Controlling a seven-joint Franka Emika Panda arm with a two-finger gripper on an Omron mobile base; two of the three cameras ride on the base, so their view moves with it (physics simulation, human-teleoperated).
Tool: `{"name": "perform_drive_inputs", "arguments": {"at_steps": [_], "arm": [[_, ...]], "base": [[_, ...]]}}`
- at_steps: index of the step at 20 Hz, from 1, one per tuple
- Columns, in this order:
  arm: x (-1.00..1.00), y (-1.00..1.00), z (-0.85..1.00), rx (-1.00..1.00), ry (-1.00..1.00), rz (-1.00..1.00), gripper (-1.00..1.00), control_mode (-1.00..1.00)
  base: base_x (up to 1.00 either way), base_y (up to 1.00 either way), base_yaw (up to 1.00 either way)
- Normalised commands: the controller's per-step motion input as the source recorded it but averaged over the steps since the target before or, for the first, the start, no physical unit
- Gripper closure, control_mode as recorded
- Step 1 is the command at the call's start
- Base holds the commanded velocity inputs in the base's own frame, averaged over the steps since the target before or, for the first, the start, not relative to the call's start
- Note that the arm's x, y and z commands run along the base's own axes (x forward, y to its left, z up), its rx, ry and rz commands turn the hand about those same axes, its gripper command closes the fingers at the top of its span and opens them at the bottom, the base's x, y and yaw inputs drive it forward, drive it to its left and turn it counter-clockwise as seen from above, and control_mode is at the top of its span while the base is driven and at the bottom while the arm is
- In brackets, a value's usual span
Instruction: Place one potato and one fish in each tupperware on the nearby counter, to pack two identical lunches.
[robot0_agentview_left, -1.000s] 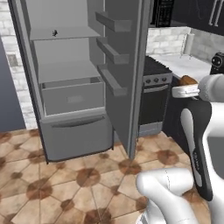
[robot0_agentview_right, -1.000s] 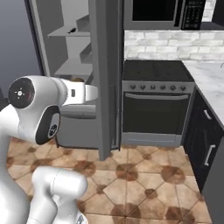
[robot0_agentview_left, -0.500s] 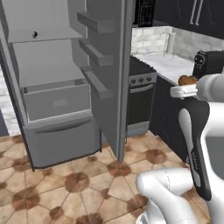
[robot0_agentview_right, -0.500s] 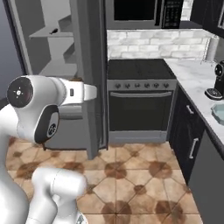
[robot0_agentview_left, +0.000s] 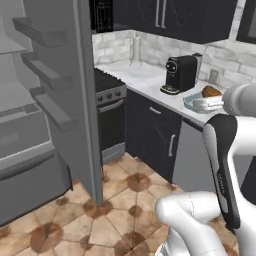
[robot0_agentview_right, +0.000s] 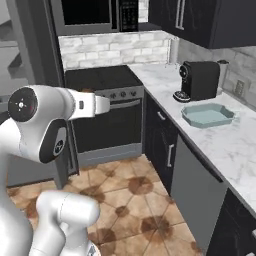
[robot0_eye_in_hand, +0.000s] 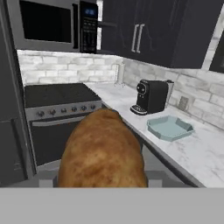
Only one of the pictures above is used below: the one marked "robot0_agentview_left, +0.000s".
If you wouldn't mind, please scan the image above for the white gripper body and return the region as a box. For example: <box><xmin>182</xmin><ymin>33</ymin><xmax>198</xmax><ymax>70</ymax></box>
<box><xmin>192</xmin><ymin>96</ymin><xmax>225</xmax><ymax>113</ymax></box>

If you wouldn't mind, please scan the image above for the brown potato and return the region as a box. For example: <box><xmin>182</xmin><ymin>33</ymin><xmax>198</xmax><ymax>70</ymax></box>
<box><xmin>201</xmin><ymin>85</ymin><xmax>224</xmax><ymax>99</ymax></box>

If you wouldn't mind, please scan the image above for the black coffee machine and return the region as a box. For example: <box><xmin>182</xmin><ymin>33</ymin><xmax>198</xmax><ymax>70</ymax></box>
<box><xmin>159</xmin><ymin>52</ymin><xmax>204</xmax><ymax>96</ymax></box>

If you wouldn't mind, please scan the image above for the grey dishwasher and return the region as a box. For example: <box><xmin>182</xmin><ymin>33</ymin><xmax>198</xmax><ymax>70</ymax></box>
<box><xmin>171</xmin><ymin>119</ymin><xmax>256</xmax><ymax>205</ymax></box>

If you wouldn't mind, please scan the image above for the dark drawer front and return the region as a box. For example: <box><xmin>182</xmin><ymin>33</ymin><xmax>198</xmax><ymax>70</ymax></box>
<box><xmin>125</xmin><ymin>88</ymin><xmax>184</xmax><ymax>129</ymax></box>

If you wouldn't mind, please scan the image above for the dark lower cupboard door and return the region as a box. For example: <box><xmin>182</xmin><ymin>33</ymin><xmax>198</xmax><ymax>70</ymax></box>
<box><xmin>125</xmin><ymin>99</ymin><xmax>183</xmax><ymax>184</ymax></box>

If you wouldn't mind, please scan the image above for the dark cupboard door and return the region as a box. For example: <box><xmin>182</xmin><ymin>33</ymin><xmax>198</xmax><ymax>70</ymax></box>
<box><xmin>159</xmin><ymin>0</ymin><xmax>240</xmax><ymax>45</ymax></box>
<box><xmin>125</xmin><ymin>99</ymin><xmax>183</xmax><ymax>184</ymax></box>
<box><xmin>113</xmin><ymin>0</ymin><xmax>162</xmax><ymax>33</ymax></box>

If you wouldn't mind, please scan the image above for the dark upper cupboard door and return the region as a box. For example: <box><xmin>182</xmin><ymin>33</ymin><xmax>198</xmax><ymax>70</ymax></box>
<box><xmin>113</xmin><ymin>0</ymin><xmax>162</xmax><ymax>33</ymax></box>
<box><xmin>159</xmin><ymin>0</ymin><xmax>240</xmax><ymax>45</ymax></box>

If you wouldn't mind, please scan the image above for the white paper towel roll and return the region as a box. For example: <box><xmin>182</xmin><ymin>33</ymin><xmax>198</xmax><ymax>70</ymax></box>
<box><xmin>129</xmin><ymin>34</ymin><xmax>144</xmax><ymax>65</ymax></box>

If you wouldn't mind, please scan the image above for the dark upper cupboard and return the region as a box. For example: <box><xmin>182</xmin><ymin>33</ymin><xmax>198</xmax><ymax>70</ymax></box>
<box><xmin>236</xmin><ymin>0</ymin><xmax>256</xmax><ymax>45</ymax></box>

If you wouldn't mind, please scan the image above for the black oven door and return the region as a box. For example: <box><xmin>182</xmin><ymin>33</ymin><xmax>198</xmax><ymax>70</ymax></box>
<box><xmin>97</xmin><ymin>98</ymin><xmax>127</xmax><ymax>153</ymax></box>

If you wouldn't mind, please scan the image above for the black and silver stove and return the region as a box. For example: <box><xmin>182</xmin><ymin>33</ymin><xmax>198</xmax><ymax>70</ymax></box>
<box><xmin>93</xmin><ymin>67</ymin><xmax>129</xmax><ymax>165</ymax></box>

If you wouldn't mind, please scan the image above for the grey fridge door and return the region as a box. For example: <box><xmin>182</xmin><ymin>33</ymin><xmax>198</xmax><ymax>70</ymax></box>
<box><xmin>12</xmin><ymin>0</ymin><xmax>105</xmax><ymax>206</ymax></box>

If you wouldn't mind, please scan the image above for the black microwave oven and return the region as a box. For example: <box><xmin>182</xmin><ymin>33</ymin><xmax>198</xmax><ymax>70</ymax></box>
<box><xmin>89</xmin><ymin>0</ymin><xmax>115</xmax><ymax>34</ymax></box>

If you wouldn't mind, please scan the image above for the grey fridge door shelf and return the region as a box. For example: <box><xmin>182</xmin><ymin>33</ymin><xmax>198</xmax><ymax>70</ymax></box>
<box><xmin>12</xmin><ymin>16</ymin><xmax>70</xmax><ymax>48</ymax></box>
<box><xmin>20</xmin><ymin>51</ymin><xmax>75</xmax><ymax>92</ymax></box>
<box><xmin>29</xmin><ymin>85</ymin><xmax>80</xmax><ymax>133</ymax></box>

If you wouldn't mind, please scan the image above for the grey fridge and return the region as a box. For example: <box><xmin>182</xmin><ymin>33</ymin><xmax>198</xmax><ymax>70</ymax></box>
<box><xmin>0</xmin><ymin>0</ymin><xmax>74</xmax><ymax>228</ymax></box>

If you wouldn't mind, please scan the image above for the grey freezer drawer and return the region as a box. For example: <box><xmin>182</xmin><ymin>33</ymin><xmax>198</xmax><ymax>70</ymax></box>
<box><xmin>0</xmin><ymin>149</ymin><xmax>74</xmax><ymax>228</ymax></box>

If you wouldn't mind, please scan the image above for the grey wall outlet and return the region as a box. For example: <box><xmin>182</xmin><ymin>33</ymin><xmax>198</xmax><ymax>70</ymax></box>
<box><xmin>208</xmin><ymin>68</ymin><xmax>220</xmax><ymax>85</ymax></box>

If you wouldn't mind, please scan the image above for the silver drawer handle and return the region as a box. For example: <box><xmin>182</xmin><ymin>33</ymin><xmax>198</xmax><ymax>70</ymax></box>
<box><xmin>148</xmin><ymin>106</ymin><xmax>163</xmax><ymax>116</ymax></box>

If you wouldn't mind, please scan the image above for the silver lower cupboard handle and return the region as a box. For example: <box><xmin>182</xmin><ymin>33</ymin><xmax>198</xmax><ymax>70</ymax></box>
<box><xmin>167</xmin><ymin>133</ymin><xmax>177</xmax><ymax>158</ymax></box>

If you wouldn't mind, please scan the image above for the silver cupboard handle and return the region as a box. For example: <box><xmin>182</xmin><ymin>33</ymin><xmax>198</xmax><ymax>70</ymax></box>
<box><xmin>161</xmin><ymin>0</ymin><xmax>167</xmax><ymax>29</ymax></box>
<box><xmin>154</xmin><ymin>0</ymin><xmax>161</xmax><ymax>29</ymax></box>
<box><xmin>167</xmin><ymin>133</ymin><xmax>177</xmax><ymax>158</ymax></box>

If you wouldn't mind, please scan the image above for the silver oven door handle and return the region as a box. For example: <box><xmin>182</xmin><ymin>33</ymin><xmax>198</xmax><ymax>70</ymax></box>
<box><xmin>97</xmin><ymin>98</ymin><xmax>125</xmax><ymax>114</ymax></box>

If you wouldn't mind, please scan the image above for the silver upper cupboard handle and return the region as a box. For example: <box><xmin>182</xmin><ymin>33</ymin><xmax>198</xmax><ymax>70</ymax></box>
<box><xmin>161</xmin><ymin>0</ymin><xmax>167</xmax><ymax>29</ymax></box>
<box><xmin>154</xmin><ymin>0</ymin><xmax>161</xmax><ymax>29</ymax></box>

